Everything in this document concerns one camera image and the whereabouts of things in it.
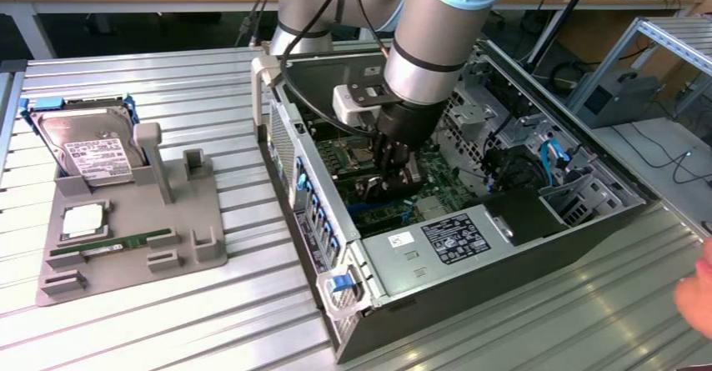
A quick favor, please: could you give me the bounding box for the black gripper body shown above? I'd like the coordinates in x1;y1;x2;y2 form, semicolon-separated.
373;98;449;154

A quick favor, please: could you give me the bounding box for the black graphics card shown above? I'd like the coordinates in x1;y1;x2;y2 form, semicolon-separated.
354;156;425;200

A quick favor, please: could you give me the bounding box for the person's hand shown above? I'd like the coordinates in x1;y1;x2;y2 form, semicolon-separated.
671;237;712;341

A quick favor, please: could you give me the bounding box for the CPU socket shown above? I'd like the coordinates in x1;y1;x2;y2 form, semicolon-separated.
345;139;379;166

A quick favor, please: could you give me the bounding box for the RAM stick with white label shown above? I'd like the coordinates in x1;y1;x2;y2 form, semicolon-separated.
334;166;382;188

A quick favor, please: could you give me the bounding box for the green motherboard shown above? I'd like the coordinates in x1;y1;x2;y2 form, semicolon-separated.
310;128;485;238

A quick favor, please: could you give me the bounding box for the grey metal disk bay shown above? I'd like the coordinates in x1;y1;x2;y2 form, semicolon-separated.
438;41;562;155

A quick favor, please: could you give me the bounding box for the blue expansion slot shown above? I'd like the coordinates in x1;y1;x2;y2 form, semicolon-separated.
346;202;413;222

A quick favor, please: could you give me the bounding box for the black expansion slot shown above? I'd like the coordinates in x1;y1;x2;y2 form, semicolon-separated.
354;214;410;237

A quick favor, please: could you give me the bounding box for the grey power supply unit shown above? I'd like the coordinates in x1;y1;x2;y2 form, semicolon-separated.
359;203;515;299

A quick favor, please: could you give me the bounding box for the open black PC case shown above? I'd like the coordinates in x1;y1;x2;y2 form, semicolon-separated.
250;33;662;364

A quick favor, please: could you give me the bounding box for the grey box device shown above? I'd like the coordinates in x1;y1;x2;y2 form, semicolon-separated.
574;70;662;128

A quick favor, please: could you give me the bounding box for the black tripod pole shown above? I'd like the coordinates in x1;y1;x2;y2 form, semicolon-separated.
525;0;601;66

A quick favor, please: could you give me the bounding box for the grey plastic parts rack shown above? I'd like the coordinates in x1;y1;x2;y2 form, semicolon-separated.
35;121;230;308

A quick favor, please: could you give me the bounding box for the silver hard disk drive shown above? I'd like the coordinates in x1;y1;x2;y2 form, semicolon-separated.
26;106;139;188

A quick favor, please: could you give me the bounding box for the green RAM stick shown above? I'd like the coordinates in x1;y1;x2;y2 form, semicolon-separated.
50;229;170;259

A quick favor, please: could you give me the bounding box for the silver CPU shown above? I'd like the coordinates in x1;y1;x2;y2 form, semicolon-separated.
59;206;106;238

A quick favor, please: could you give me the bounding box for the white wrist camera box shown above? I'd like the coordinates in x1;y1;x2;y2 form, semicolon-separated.
331;83;401;128

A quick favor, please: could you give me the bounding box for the black plastic air duct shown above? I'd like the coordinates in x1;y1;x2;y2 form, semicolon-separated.
463;189;571;247

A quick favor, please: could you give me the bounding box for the blue disk wire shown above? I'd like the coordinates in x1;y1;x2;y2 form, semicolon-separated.
537;135;574;188

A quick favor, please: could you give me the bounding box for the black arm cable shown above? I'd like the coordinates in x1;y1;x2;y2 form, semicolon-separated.
278;0;391;139

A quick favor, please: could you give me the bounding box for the hanging cable with metal plug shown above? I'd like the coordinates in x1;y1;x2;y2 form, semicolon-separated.
238;0;278;50

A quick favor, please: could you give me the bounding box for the black cable with green light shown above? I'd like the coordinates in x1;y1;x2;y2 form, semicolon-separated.
610;123;712;185

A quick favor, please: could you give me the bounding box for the aluminium profile frame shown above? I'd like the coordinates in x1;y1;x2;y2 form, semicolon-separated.
565;15;712;116

